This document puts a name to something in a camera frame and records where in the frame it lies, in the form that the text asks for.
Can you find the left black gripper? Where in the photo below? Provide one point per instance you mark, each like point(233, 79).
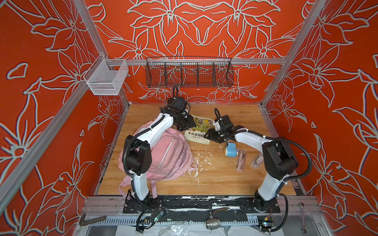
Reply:
point(190, 123)

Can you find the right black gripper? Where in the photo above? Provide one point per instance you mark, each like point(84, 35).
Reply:
point(210, 135)

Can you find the colourful picture book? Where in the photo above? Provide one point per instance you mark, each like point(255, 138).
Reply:
point(196, 134)

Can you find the pink student backpack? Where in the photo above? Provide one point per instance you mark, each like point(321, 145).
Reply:
point(169, 158)

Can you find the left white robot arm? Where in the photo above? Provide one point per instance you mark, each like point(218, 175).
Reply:
point(164, 121)

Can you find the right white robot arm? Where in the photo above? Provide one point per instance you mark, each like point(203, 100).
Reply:
point(278, 157)

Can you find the blue pencil sharpener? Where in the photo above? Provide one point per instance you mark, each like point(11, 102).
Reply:
point(231, 150)

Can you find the clear eraser box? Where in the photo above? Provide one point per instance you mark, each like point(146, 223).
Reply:
point(257, 161)

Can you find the metal ball valve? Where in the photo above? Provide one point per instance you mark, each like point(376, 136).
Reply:
point(212, 222)

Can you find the silver wrench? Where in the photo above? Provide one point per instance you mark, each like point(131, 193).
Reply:
point(303, 229)

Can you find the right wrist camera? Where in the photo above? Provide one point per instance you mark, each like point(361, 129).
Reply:
point(217, 125)

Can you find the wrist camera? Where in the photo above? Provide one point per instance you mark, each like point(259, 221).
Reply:
point(178, 103)
point(217, 125)

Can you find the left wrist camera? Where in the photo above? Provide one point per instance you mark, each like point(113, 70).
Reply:
point(178, 103)

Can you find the black wire wall basket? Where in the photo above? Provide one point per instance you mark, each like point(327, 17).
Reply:
point(189, 72)

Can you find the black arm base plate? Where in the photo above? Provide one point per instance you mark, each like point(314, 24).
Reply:
point(202, 202)

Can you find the white wire wall basket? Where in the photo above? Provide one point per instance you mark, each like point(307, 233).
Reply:
point(106, 76)

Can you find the white cable duct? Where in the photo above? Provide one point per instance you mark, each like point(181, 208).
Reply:
point(130, 220)

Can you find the rusty metal bracket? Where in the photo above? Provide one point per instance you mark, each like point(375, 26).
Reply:
point(84, 222)

